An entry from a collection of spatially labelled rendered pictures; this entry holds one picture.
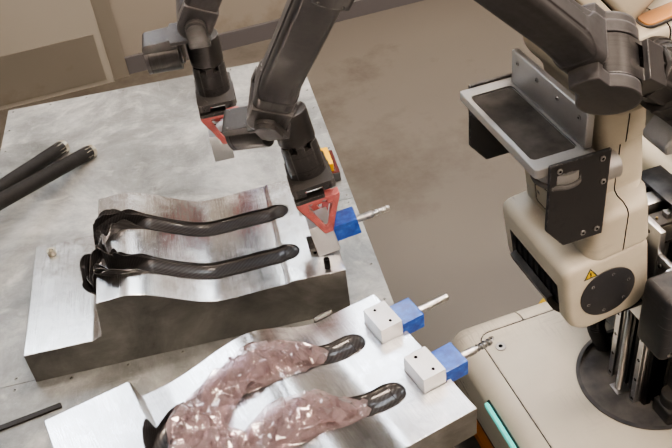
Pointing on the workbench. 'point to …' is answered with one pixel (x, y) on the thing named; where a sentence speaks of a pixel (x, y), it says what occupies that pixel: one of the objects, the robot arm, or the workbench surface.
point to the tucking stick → (30, 416)
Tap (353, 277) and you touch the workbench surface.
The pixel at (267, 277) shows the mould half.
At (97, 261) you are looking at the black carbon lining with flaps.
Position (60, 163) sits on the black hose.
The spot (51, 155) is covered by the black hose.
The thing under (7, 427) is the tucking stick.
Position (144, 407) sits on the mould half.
